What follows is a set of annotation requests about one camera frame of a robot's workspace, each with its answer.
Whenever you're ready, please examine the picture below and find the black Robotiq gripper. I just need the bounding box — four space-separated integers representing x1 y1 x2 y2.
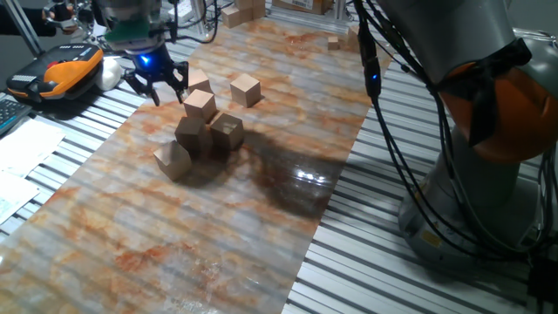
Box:
123 45 190 107

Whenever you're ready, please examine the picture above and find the black handheld controller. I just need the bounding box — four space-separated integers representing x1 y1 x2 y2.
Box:
45 3 78 25

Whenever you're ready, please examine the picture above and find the black sleeved forearm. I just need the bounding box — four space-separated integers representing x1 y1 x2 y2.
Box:
0 3 56 38

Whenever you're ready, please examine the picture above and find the person's hand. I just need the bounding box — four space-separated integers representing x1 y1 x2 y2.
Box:
42 2 80 35

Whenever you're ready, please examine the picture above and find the white rounded object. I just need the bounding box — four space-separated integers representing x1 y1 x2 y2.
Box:
95 57 123 92

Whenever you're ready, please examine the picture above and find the thin metal tripod leg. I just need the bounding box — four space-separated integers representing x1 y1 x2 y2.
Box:
76 3 104 44

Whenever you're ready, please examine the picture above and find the black round machine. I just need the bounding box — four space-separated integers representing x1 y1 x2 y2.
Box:
89 0 110 31

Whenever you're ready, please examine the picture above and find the orange black teach pendant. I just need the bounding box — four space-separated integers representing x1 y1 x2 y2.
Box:
5 43 105 104

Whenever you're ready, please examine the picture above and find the grey metal stand bar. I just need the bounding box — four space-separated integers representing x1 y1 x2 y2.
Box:
3 0 44 58

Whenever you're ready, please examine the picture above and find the white paper sheet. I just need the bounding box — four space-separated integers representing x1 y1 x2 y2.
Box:
0 170 40 226
0 118 66 178

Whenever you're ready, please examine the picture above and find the black keyboard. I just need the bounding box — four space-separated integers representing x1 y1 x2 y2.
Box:
0 98 32 136

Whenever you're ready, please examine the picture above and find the brown cardboard box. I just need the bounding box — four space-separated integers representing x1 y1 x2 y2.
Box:
272 0 335 16

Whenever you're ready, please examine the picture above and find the orange grey marble mat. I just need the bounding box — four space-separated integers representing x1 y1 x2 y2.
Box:
0 19 391 314

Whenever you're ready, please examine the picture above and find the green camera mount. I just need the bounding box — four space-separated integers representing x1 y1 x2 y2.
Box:
104 17 154 44

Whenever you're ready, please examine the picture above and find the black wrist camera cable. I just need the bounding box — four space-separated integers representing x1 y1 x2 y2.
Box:
167 0 220 44

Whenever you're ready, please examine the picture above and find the black strap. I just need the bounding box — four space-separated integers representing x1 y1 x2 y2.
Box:
431 38 534 147

